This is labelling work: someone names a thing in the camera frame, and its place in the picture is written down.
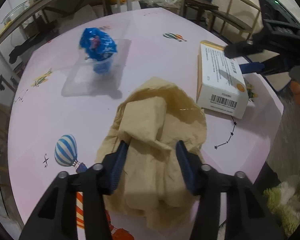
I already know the blue plastic wrapper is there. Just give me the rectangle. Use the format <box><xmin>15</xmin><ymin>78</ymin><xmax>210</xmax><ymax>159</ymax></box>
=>
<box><xmin>79</xmin><ymin>28</ymin><xmax>117</xmax><ymax>76</ymax></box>

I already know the clear plastic container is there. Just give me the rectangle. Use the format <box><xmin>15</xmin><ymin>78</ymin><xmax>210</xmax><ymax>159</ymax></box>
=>
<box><xmin>61</xmin><ymin>39</ymin><xmax>132</xmax><ymax>99</ymax></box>

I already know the dark wooden stool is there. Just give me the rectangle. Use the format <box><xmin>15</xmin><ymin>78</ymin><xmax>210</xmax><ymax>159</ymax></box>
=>
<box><xmin>182</xmin><ymin>0</ymin><xmax>218</xmax><ymax>25</ymax></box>

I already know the wooden chair by fridge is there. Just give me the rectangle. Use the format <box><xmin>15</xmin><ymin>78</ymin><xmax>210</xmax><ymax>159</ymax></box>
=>
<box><xmin>207</xmin><ymin>0</ymin><xmax>261</xmax><ymax>40</ymax></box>

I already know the wooden chair dark seat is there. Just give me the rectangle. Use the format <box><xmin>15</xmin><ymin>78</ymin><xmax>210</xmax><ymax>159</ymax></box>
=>
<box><xmin>0</xmin><ymin>75</ymin><xmax>16</xmax><ymax>157</ymax></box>

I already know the yellow white medicine box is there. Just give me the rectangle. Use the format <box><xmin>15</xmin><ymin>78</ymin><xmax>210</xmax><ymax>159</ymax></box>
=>
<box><xmin>196</xmin><ymin>41</ymin><xmax>249</xmax><ymax>119</ymax></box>

